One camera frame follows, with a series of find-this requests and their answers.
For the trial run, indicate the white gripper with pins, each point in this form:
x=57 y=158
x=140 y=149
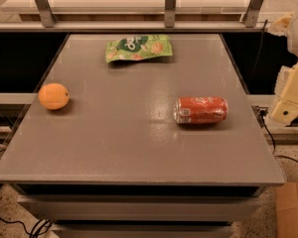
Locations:
x=285 y=109

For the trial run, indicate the red coke can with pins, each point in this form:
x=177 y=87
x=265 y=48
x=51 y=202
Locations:
x=200 y=110

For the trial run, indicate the cardboard box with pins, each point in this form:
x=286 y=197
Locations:
x=287 y=210

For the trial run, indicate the green snack bag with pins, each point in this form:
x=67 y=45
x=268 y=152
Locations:
x=143 y=47

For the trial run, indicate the orange fruit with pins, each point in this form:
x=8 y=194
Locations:
x=53 y=96

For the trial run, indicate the metal rail frame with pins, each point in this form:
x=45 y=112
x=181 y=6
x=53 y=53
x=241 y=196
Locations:
x=37 y=16

